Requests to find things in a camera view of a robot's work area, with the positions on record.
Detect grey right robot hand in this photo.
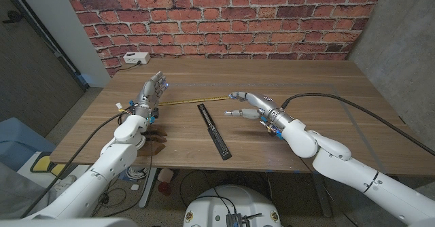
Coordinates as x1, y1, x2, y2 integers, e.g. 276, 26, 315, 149
224, 91, 295, 133

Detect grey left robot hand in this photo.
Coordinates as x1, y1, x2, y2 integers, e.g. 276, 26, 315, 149
133, 71, 170, 118

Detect long black stapler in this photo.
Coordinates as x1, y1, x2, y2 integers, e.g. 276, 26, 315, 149
196, 103, 233, 161

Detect yellow tape measure black case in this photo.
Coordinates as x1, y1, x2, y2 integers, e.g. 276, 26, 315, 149
158, 96, 232, 107

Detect white power strip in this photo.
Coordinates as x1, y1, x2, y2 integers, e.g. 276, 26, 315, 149
122, 52, 152, 65

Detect brown wooden object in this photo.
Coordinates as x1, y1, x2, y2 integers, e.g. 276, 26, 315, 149
137, 126, 168, 157

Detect red and white bottle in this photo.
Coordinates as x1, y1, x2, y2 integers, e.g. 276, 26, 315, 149
157, 168, 175, 196

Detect grey metal table leg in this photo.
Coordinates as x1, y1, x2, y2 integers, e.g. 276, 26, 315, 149
311, 173, 333, 218
138, 167, 158, 209

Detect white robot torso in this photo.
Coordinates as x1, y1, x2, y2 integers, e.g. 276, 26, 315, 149
182, 184, 283, 227

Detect white shoe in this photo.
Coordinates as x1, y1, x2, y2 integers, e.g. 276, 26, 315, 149
50, 174, 77, 197

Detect yellow pad with black edge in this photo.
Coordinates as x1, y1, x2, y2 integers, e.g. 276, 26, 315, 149
29, 151, 71, 174

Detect blue plastic bin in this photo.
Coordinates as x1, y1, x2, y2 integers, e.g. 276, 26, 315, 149
0, 117, 57, 173

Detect black power strip cord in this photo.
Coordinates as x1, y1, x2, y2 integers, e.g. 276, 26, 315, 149
117, 62, 141, 72

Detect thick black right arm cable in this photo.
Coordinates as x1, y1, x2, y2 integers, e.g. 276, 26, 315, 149
280, 92, 435, 156

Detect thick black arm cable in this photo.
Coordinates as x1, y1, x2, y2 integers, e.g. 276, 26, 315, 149
280, 92, 435, 156
20, 109, 132, 218

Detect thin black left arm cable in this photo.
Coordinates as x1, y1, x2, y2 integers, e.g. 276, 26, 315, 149
103, 120, 154, 218

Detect white cable bundle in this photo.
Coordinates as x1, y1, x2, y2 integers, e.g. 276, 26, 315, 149
125, 167, 149, 181

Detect printed brick wall backdrop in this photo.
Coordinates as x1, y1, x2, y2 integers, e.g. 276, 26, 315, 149
60, 0, 388, 77

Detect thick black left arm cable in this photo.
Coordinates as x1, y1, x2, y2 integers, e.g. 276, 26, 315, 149
20, 109, 132, 218

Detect black looped floor cable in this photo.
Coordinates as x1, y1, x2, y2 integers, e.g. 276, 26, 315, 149
179, 169, 239, 215

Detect grey device with wires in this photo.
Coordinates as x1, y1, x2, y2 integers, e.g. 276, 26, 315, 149
226, 213, 263, 227

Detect black door handle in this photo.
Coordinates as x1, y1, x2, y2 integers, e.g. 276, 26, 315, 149
2, 10, 24, 24

